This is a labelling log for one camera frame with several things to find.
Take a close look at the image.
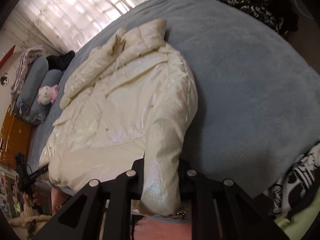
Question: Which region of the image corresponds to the cream white puffer jacket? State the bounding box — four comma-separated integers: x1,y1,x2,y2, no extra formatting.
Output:
39,19,198,217

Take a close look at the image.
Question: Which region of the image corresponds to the person's left hand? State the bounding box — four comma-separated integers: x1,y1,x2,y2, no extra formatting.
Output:
23,186,42,209

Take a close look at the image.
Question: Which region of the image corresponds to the person's right hand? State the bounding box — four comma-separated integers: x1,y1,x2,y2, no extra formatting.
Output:
51,188,191,240

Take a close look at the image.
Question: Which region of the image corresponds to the wooden orange headboard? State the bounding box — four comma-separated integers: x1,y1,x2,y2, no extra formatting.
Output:
1,106,35,170

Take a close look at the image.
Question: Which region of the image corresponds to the lower blue-grey pillow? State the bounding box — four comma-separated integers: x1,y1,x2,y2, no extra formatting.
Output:
23,69,63,125

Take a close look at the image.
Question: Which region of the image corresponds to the blue-grey pillow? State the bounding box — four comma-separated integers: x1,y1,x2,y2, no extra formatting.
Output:
16,56,48,116
23,69,63,125

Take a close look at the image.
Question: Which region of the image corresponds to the black white green patterned garment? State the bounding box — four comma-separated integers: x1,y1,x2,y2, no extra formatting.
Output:
263,142,319,239

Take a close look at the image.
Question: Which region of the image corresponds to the pink white cat plush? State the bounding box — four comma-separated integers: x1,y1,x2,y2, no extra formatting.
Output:
37,85,59,105

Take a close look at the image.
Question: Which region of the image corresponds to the upper blue-grey pillow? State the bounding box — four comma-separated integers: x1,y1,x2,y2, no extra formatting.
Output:
16,56,48,116

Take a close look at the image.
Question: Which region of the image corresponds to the blue-grey fleece bed blanket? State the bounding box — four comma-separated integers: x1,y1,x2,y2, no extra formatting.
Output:
29,0,319,197

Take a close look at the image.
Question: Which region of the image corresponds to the black fuzzy garment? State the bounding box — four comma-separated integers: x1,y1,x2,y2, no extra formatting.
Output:
46,50,75,72

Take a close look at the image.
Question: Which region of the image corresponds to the floral patterned folded quilt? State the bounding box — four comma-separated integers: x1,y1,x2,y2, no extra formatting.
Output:
10,45,44,104

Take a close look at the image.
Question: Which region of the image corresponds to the white floral sheer curtain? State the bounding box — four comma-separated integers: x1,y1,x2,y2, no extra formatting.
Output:
0,0,208,55

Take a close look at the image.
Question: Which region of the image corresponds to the black white patterned cloth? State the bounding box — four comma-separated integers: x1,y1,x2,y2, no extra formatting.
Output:
218,0,298,36

